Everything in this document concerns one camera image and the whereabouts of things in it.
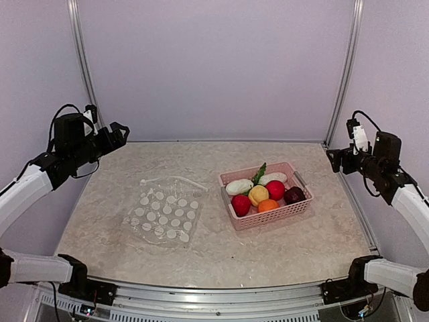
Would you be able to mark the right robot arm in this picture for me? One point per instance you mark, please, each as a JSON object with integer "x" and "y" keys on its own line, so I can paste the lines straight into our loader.
{"x": 380, "y": 163}

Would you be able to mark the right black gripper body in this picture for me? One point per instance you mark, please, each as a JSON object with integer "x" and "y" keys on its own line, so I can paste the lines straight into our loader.
{"x": 347, "y": 154}

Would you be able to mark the pink perforated plastic basket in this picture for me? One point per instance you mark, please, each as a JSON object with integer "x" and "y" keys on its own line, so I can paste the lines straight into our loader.
{"x": 254, "y": 218}

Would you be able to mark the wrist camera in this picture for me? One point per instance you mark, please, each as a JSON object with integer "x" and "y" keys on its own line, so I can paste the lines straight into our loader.
{"x": 357, "y": 134}
{"x": 90, "y": 112}

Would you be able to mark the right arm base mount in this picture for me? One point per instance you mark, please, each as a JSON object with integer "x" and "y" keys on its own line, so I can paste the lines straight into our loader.
{"x": 351, "y": 287}

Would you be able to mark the front aluminium rail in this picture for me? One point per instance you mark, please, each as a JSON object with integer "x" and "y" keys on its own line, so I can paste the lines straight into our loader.
{"x": 139, "y": 302}

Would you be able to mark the right aluminium frame post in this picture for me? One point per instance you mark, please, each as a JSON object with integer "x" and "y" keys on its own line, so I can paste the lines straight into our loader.
{"x": 347, "y": 71}

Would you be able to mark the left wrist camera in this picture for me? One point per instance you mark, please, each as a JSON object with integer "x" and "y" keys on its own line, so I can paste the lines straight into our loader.
{"x": 90, "y": 112}

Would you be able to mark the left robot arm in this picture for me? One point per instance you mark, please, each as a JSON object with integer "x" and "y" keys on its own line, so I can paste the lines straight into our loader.
{"x": 73, "y": 141}

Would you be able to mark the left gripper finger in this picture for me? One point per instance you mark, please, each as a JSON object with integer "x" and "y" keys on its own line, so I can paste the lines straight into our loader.
{"x": 119, "y": 140}
{"x": 120, "y": 132}

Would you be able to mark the white radish with leaves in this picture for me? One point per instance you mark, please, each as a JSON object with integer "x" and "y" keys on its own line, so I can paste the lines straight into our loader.
{"x": 239, "y": 187}

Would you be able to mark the orange fruit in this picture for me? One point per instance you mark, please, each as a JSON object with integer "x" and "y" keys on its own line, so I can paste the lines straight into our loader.
{"x": 267, "y": 205}

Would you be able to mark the aluminium frame post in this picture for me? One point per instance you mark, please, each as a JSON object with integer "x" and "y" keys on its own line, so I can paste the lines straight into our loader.
{"x": 78, "y": 39}
{"x": 347, "y": 71}

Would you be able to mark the left aluminium frame post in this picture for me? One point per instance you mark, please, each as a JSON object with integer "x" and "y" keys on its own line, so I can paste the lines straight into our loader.
{"x": 78, "y": 39}

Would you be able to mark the red apple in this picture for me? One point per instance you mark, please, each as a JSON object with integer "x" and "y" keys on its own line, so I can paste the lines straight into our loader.
{"x": 276, "y": 189}

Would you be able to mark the clear dotted zip bag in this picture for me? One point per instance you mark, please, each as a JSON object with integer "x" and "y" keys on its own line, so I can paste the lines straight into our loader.
{"x": 166, "y": 211}

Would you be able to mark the dark purple fruit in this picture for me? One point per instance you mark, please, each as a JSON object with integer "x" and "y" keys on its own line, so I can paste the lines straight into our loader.
{"x": 294, "y": 195}

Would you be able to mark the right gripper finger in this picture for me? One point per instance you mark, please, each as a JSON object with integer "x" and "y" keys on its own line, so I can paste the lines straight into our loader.
{"x": 346, "y": 169}
{"x": 334, "y": 157}

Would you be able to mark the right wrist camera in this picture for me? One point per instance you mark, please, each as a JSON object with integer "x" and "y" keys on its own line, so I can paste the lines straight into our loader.
{"x": 357, "y": 134}

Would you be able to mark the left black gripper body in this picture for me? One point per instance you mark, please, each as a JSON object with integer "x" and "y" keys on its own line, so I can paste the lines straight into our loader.
{"x": 102, "y": 147}

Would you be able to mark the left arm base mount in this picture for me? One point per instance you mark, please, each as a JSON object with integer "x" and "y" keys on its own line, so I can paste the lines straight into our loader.
{"x": 81, "y": 287}

